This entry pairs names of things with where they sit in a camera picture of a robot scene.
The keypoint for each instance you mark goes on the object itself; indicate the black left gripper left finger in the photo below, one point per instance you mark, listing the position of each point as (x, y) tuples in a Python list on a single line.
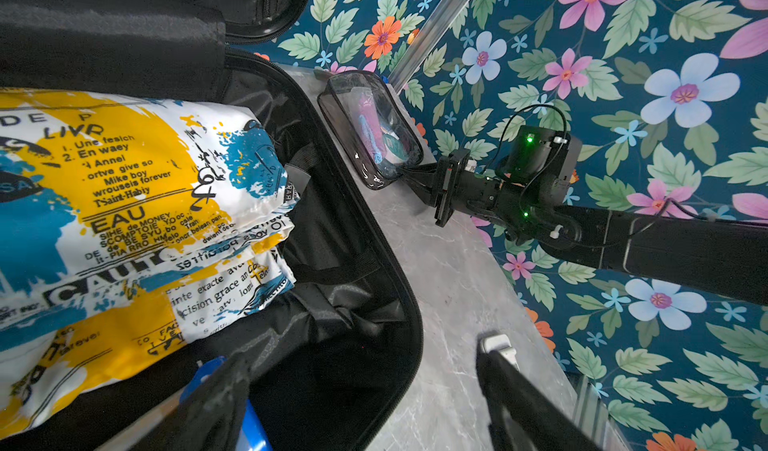
[(174, 428)]

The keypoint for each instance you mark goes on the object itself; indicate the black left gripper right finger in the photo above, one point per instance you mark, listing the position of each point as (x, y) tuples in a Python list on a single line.
[(521, 417)]

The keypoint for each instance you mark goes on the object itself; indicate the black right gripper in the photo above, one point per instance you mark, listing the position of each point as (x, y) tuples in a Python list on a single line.
[(522, 197)]

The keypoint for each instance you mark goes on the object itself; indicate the clear container blue lid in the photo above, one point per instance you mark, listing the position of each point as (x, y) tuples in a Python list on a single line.
[(236, 426)]

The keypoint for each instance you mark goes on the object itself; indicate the clear black-trimmed toiletry pouch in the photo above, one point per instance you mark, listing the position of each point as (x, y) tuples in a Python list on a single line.
[(370, 123)]

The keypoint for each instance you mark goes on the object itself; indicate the white yellow teal printed garment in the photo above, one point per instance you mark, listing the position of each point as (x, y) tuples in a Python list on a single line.
[(130, 228)]

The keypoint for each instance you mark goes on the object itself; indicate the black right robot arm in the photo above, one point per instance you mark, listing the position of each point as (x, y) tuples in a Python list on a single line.
[(724, 258)]

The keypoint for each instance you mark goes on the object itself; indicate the blue hard-shell suitcase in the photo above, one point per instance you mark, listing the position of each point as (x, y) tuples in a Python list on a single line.
[(329, 359)]

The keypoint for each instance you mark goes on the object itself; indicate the aluminium cage frame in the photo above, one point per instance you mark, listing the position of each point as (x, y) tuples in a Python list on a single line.
[(430, 35)]

